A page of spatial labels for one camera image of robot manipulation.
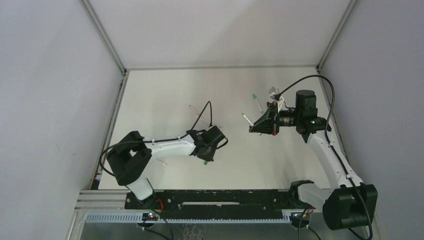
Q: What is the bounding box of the white green marker pen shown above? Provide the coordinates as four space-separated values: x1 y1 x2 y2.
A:
241 113 254 126

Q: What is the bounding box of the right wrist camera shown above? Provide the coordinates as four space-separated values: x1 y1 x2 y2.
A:
268 86 285 111

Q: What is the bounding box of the left camera cable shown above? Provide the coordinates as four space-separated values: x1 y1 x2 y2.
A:
98 100 229 178

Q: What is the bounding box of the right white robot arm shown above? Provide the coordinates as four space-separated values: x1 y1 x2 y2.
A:
249 87 378 230

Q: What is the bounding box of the right camera cable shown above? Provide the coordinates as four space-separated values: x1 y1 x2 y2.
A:
274 74 374 240

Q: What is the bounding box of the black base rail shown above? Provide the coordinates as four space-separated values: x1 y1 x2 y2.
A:
124 188 310 221

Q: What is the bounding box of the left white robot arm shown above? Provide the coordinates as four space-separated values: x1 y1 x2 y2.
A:
101 126 229 201

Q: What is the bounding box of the camera cable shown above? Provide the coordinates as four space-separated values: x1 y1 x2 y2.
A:
274 74 374 240
98 100 229 178

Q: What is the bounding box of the perforated cable tray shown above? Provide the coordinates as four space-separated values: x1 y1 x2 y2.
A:
85 211 299 224

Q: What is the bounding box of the white red marker pen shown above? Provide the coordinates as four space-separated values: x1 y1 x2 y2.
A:
188 104 210 126

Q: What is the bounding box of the white teal marker pen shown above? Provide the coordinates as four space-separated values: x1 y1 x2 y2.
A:
252 93 264 114

